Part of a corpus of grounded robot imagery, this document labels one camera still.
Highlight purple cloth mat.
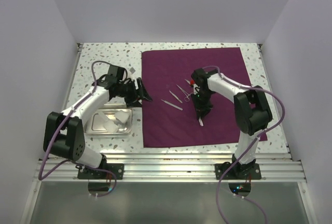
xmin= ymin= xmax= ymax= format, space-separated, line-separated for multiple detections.
xmin=141 ymin=47 xmax=268 ymax=148

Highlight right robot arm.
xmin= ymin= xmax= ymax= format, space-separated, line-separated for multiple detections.
xmin=191 ymin=68 xmax=272 ymax=179

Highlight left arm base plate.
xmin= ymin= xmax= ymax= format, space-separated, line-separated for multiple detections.
xmin=75 ymin=163 xmax=125 ymax=180

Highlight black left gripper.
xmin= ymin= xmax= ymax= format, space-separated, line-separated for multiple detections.
xmin=117 ymin=77 xmax=152 ymax=108

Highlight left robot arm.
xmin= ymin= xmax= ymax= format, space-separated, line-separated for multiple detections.
xmin=42 ymin=75 xmax=152 ymax=179

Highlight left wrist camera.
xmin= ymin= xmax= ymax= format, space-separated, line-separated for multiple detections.
xmin=107 ymin=65 xmax=128 ymax=80

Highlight white sterile packet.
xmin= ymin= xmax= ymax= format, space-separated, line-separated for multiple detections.
xmin=198 ymin=118 xmax=204 ymax=127

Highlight steel forceps ring handles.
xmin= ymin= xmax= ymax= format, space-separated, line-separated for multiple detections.
xmin=176 ymin=85 xmax=191 ymax=102

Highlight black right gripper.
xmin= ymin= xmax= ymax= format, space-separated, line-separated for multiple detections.
xmin=191 ymin=89 xmax=213 ymax=119

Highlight stainless steel tray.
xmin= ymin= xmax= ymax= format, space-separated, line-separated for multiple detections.
xmin=84 ymin=108 xmax=132 ymax=136

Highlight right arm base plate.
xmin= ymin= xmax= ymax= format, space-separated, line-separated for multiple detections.
xmin=214 ymin=161 xmax=262 ymax=180

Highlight steel tweezers long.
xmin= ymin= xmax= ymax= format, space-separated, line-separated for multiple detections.
xmin=161 ymin=100 xmax=183 ymax=111

